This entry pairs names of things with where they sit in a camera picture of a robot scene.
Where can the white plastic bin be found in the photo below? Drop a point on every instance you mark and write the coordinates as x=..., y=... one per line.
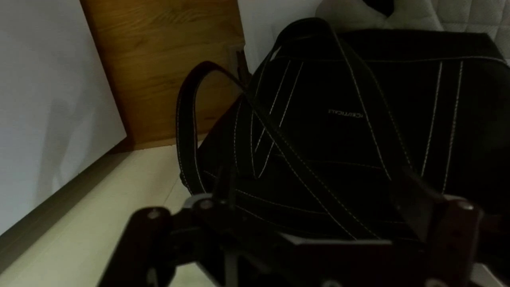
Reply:
x=264, y=20

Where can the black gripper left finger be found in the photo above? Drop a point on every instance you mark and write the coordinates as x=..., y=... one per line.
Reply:
x=232, y=248

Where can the large white paper sheet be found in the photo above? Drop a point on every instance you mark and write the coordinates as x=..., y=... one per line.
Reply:
x=58, y=114

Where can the grey quilted cloth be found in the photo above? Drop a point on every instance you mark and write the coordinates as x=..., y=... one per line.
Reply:
x=476, y=17

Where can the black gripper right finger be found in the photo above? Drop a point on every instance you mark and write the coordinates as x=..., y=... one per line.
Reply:
x=452, y=229

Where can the black bag with white stitching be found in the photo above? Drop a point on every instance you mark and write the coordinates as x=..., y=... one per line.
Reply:
x=331, y=120

